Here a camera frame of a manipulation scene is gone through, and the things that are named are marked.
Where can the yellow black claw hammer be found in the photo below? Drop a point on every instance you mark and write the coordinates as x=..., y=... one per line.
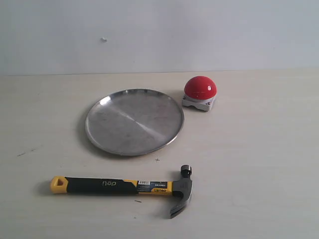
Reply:
x=181, y=188

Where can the red dome push button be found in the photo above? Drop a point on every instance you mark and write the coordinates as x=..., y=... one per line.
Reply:
x=199, y=92

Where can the round steel plate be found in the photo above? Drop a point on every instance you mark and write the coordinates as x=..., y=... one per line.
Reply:
x=134, y=122

